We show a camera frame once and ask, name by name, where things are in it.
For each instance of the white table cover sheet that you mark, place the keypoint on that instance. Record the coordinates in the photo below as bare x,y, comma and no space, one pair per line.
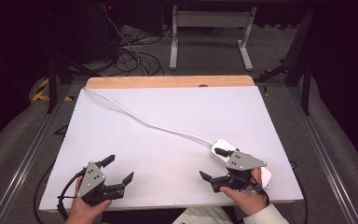
167,109

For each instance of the white metal desk frame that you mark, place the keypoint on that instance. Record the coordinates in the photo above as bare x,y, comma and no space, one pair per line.
211,19

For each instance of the black equipment case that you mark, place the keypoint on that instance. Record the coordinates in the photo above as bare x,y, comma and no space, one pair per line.
93,34

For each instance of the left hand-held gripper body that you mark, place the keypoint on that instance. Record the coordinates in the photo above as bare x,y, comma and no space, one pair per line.
90,182

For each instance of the person's left hand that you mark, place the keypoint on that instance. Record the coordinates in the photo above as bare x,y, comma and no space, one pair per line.
82,213

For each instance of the person's light trousers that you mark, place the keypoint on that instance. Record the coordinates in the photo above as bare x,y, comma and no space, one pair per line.
202,216

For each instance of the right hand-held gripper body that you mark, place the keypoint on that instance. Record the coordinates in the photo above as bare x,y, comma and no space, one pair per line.
242,162

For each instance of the person's white sleeve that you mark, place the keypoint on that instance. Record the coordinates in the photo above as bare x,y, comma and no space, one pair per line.
267,217

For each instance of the small black table bracket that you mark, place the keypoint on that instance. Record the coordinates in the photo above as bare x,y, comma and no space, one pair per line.
61,130

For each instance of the yellow black hazard tape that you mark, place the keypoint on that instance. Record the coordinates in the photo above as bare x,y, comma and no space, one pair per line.
42,91

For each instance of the aluminium floor rail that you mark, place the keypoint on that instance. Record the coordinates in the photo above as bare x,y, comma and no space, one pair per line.
323,155
28,158

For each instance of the person's right hand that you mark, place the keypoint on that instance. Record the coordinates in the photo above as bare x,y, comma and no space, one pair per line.
248,200

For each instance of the black metal stand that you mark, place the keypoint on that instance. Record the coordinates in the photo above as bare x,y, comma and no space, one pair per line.
306,90
52,87

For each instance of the white power strip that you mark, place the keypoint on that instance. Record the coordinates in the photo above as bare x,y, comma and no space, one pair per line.
222,144

